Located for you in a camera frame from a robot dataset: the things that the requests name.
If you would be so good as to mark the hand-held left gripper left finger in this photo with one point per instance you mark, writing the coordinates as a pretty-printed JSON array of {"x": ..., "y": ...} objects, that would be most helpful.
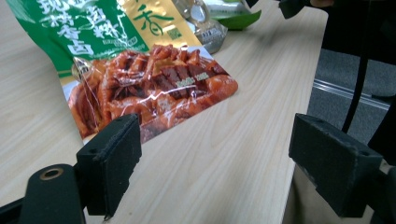
[{"x": 109, "y": 165}]

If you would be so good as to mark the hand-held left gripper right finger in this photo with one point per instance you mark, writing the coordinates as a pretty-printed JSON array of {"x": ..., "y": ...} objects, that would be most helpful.
[{"x": 333, "y": 165}]

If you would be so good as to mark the green and white powder packet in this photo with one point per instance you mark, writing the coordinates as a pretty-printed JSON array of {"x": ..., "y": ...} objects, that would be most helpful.
[{"x": 239, "y": 20}]

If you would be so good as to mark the orange and white clear packet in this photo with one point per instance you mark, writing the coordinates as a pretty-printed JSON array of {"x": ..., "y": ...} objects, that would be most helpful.
[{"x": 202, "y": 28}]

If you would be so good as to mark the green and gold sauce packet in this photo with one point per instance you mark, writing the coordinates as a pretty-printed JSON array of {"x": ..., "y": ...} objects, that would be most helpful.
[{"x": 93, "y": 25}]

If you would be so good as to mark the metal floor rail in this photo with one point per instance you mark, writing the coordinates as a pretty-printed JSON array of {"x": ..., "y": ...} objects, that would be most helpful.
[{"x": 342, "y": 90}]

